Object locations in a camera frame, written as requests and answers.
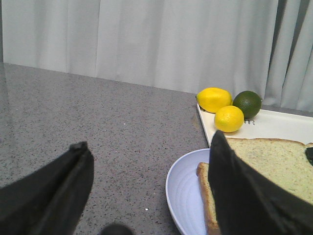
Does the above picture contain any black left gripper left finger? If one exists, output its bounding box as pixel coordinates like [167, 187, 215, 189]
[0, 141, 94, 235]

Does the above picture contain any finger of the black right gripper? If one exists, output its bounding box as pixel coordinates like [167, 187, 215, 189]
[305, 147, 313, 165]

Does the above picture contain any rear yellow lemon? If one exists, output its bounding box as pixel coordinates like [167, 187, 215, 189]
[196, 87, 232, 113]

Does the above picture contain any white serving tray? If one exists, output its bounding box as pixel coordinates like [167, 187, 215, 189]
[197, 102, 313, 148]

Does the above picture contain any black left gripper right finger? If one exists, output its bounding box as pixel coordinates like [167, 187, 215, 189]
[208, 130, 313, 235]

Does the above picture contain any yellow lemon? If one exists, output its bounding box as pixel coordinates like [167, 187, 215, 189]
[196, 87, 232, 113]
[214, 105, 244, 133]

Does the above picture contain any white curtain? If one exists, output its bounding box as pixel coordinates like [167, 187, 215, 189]
[0, 0, 313, 112]

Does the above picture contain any front yellow lemon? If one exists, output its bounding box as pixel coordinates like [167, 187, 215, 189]
[214, 105, 244, 133]

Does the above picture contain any light blue plate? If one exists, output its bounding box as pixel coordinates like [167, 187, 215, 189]
[165, 148, 210, 235]

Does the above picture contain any green lime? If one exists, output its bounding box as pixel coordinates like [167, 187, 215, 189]
[232, 91, 262, 119]

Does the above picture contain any bread slice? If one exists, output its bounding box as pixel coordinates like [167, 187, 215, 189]
[227, 138, 313, 204]
[196, 162, 222, 235]

